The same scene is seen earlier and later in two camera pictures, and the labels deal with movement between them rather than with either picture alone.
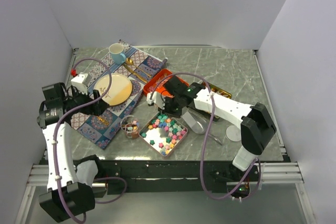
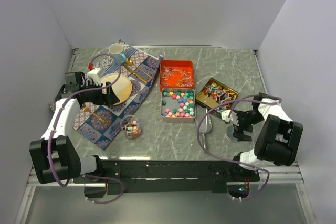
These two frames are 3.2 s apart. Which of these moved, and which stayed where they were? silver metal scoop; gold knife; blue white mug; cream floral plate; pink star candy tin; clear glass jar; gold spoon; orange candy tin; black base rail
Moved: silver metal scoop; pink star candy tin; orange candy tin
Stayed: blue white mug; black base rail; gold spoon; gold knife; clear glass jar; cream floral plate
